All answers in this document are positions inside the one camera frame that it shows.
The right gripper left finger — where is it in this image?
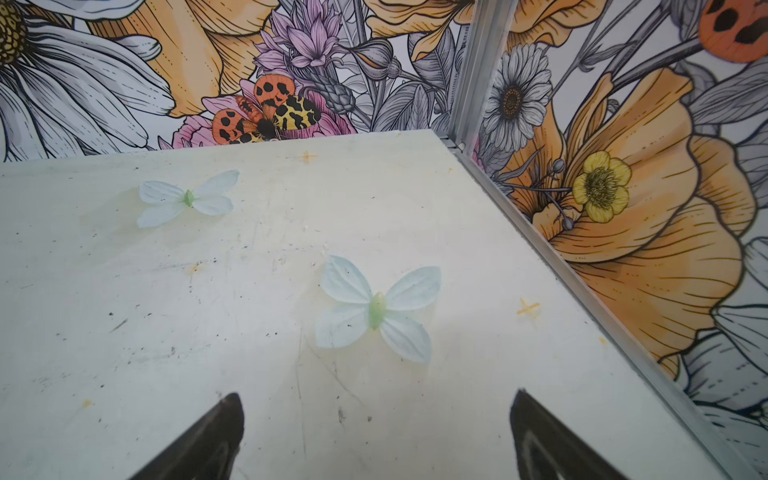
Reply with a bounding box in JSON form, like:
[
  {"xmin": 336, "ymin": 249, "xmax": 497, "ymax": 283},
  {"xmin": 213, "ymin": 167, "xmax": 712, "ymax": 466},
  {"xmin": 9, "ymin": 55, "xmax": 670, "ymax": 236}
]
[{"xmin": 131, "ymin": 392, "xmax": 245, "ymax": 480}]

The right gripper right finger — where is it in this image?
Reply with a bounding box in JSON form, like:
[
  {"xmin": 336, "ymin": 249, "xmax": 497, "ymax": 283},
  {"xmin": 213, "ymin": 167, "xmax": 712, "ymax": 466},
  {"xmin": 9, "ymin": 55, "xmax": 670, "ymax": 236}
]
[{"xmin": 509, "ymin": 389, "xmax": 627, "ymax": 480}]

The right aluminium corner post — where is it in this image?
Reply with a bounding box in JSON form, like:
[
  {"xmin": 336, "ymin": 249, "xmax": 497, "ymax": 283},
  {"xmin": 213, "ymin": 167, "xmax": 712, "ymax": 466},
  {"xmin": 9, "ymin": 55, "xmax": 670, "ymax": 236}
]
[{"xmin": 447, "ymin": 0, "xmax": 519, "ymax": 156}]

